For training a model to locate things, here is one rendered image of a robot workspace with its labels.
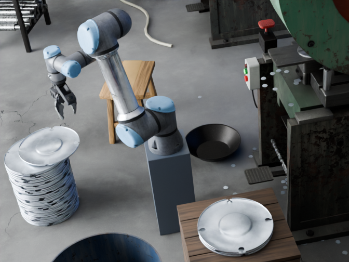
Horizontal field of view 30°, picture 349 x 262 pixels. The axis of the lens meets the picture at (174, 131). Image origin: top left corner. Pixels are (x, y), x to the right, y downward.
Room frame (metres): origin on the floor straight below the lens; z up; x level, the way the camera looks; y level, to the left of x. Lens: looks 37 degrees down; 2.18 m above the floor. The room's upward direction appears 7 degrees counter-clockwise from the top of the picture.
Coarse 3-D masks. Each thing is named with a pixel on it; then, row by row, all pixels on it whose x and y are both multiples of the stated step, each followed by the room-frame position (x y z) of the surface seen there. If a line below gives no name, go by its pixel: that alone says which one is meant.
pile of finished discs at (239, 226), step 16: (208, 208) 1.87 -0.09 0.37; (224, 208) 1.86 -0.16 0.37; (240, 208) 1.85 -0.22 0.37; (256, 208) 1.84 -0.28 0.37; (208, 224) 1.79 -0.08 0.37; (224, 224) 1.77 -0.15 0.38; (240, 224) 1.76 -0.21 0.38; (256, 224) 1.76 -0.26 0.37; (272, 224) 1.75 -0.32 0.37; (208, 240) 1.71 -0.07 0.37; (224, 240) 1.69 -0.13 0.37; (240, 240) 1.68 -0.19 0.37; (256, 240) 1.67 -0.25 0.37
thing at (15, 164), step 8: (16, 144) 2.52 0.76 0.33; (16, 152) 2.45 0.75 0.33; (8, 160) 2.40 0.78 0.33; (16, 160) 2.39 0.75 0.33; (8, 168) 2.33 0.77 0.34; (16, 168) 2.33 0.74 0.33; (24, 168) 2.32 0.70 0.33; (32, 168) 2.32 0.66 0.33; (40, 168) 2.31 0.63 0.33; (48, 168) 2.30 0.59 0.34
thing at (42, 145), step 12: (36, 132) 2.58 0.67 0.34; (48, 132) 2.57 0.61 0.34; (60, 132) 2.56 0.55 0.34; (72, 132) 2.55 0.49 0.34; (24, 144) 2.50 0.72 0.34; (36, 144) 2.49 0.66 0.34; (48, 144) 2.47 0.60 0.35; (60, 144) 2.45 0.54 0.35; (72, 144) 2.45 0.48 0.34; (24, 156) 2.40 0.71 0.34; (36, 156) 2.39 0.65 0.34; (48, 156) 2.38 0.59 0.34; (60, 156) 2.37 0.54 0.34
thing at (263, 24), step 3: (261, 21) 2.63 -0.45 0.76; (264, 21) 2.62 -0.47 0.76; (267, 21) 2.62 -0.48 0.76; (270, 21) 2.62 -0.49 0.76; (273, 21) 2.61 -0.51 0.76; (261, 24) 2.60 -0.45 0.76; (264, 24) 2.59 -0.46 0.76; (267, 24) 2.59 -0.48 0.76; (270, 24) 2.59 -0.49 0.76; (273, 24) 2.59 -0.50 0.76; (261, 27) 2.59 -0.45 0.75; (264, 27) 2.58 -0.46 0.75; (267, 27) 2.58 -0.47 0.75; (270, 27) 2.58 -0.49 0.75; (267, 30) 2.60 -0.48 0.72
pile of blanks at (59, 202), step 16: (64, 160) 2.37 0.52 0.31; (16, 176) 2.30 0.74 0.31; (32, 176) 2.29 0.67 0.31; (48, 176) 2.29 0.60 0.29; (64, 176) 2.36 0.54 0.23; (16, 192) 2.34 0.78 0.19; (32, 192) 2.28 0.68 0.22; (48, 192) 2.30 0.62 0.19; (64, 192) 2.33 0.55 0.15; (32, 208) 2.29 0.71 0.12; (48, 208) 2.28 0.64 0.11; (64, 208) 2.31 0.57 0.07; (32, 224) 2.30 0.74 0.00; (48, 224) 2.28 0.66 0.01
